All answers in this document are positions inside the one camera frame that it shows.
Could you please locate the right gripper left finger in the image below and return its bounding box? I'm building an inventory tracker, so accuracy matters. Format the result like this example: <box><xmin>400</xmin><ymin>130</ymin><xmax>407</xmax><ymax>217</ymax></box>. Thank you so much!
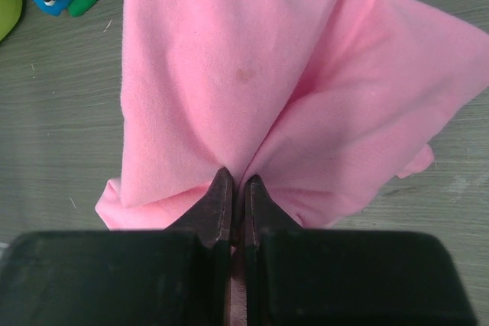
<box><xmin>166</xmin><ymin>168</ymin><xmax>234</xmax><ymax>325</ymax></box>

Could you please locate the pink t shirt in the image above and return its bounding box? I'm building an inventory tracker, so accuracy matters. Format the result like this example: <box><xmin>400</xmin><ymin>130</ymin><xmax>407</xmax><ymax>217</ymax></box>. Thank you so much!
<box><xmin>96</xmin><ymin>0</ymin><xmax>488</xmax><ymax>229</ymax></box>

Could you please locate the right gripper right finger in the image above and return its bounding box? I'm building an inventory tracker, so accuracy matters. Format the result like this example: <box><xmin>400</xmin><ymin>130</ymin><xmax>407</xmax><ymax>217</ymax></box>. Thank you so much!
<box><xmin>244</xmin><ymin>175</ymin><xmax>301</xmax><ymax>325</ymax></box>

